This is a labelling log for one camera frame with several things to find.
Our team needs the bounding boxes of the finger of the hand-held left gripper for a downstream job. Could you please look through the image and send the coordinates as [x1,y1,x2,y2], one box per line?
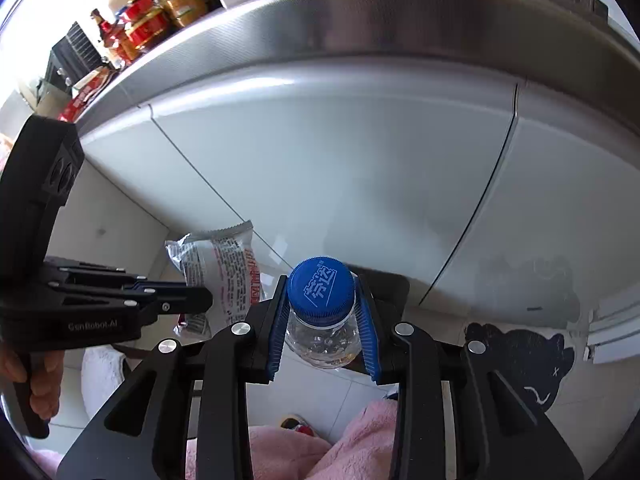
[49,282,214,327]
[44,257,149,287]

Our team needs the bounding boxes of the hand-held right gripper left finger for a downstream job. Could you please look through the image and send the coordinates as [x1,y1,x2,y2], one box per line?
[56,274,292,480]

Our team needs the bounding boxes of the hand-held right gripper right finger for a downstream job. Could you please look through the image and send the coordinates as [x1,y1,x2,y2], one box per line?
[350,272,585,480]

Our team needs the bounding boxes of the silver snack wrapper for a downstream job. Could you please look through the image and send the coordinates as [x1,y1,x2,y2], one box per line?
[165,220,266,338]

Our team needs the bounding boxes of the clear bottle with blue cap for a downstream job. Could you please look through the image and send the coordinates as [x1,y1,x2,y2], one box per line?
[284,256,363,370]

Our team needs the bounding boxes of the person's left hand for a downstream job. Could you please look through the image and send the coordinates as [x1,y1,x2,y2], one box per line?
[0,342,66,421]

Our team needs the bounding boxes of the patterned slipper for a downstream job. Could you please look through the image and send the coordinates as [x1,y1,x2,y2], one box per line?
[280,414,316,437]

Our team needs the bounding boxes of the red snack packet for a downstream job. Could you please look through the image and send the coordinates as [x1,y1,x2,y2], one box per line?
[57,67,118,123]

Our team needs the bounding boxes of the pink fleece clothing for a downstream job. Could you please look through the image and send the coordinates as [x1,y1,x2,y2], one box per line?
[185,397,401,480]

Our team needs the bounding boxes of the white fluffy cloth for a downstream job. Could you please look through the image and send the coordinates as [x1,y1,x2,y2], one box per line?
[80,345,151,426]

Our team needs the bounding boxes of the black countertop oven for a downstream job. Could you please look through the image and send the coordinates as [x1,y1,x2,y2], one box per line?
[45,22,108,93]

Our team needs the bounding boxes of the black cat floor mat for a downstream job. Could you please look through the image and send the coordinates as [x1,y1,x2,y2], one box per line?
[464,322,576,413]

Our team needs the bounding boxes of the small red lid jar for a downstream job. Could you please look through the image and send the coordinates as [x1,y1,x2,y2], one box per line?
[116,25,138,63]

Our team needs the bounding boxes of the dark glass bottle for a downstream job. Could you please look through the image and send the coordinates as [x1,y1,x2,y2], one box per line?
[91,8,121,46]

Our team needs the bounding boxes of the large red lid jar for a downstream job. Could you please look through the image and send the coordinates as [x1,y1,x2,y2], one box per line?
[125,5,171,53]

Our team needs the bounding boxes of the yellow lid jar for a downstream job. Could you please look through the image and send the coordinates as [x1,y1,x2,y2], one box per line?
[157,0,208,28]

